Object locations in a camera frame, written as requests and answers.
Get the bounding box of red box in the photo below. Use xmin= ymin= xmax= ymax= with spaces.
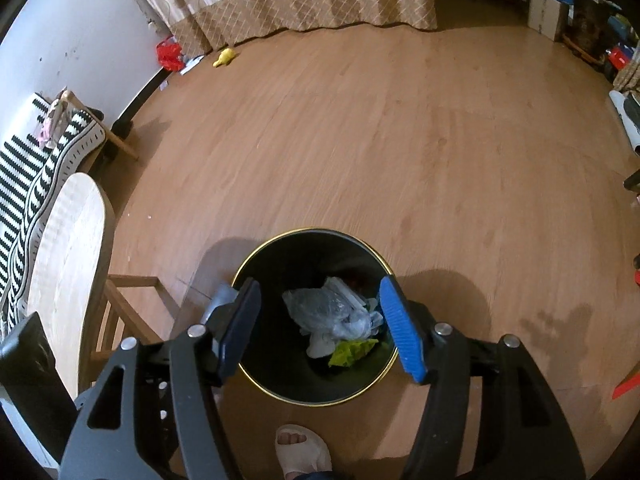
xmin=607 ymin=45 xmax=636 ymax=71

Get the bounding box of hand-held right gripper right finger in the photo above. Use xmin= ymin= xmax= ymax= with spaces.
xmin=378 ymin=275 xmax=586 ymax=480

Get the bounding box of round wooden table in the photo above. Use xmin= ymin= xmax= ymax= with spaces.
xmin=25 ymin=172 xmax=117 ymax=461

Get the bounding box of cardboard box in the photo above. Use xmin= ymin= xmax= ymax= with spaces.
xmin=527 ymin=0 xmax=571 ymax=42

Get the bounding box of red flat object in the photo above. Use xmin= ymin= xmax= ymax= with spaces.
xmin=611 ymin=362 xmax=640 ymax=401

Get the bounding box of black bin with gold rim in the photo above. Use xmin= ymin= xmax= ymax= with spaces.
xmin=231 ymin=228 xmax=401 ymax=406

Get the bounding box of yellow-green wrapper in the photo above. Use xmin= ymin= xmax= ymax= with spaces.
xmin=327 ymin=339 xmax=380 ymax=368

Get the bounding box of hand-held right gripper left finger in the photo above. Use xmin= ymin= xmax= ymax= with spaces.
xmin=60 ymin=277 xmax=262 ymax=480

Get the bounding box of white flat item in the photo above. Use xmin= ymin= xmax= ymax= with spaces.
xmin=608 ymin=91 xmax=640 ymax=156

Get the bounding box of clear plastic bag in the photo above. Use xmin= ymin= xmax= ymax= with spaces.
xmin=282 ymin=276 xmax=383 ymax=341

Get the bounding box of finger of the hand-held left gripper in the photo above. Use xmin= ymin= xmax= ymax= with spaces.
xmin=200 ymin=284 xmax=241 ymax=328

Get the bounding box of pink cloth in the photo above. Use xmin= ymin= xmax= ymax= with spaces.
xmin=35 ymin=91 xmax=68 ymax=148

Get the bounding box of black white striped blanket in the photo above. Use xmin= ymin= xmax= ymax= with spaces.
xmin=0 ymin=92 xmax=106 ymax=331

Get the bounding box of red plastic bag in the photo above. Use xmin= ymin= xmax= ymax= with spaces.
xmin=156 ymin=37 xmax=184 ymax=72

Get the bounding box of beige patterned curtain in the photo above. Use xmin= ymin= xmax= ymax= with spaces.
xmin=117 ymin=0 xmax=438 ymax=56

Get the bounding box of wooden sofa frame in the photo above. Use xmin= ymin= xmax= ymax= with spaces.
xmin=62 ymin=90 xmax=140 ymax=162

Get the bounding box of person's foot in white slipper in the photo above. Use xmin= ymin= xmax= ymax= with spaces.
xmin=275 ymin=424 xmax=332 ymax=480

